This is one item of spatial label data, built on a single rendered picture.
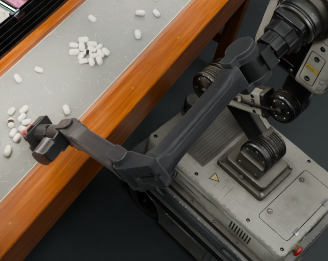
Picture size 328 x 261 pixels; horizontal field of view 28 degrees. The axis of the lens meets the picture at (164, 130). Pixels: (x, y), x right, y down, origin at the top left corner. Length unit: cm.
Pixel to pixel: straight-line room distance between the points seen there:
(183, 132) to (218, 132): 104
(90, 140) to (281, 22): 57
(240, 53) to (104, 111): 69
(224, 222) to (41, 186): 76
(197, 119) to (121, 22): 99
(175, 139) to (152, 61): 84
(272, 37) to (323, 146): 172
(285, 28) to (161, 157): 43
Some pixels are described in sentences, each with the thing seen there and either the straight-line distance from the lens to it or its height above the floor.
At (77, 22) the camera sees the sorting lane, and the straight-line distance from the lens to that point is 239.
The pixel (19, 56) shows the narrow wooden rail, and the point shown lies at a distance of 224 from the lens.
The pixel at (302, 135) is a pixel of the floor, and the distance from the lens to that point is 324.
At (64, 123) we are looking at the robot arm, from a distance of 184.
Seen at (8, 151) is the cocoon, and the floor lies 76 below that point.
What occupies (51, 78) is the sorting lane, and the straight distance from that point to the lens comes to 221.
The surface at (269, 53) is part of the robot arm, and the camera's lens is 157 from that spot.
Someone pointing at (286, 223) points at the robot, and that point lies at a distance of 237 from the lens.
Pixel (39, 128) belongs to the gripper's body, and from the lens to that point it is 194.
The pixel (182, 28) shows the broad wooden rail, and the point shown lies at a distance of 240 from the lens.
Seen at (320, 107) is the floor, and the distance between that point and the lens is 339.
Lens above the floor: 244
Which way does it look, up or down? 53 degrees down
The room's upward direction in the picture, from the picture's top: 16 degrees clockwise
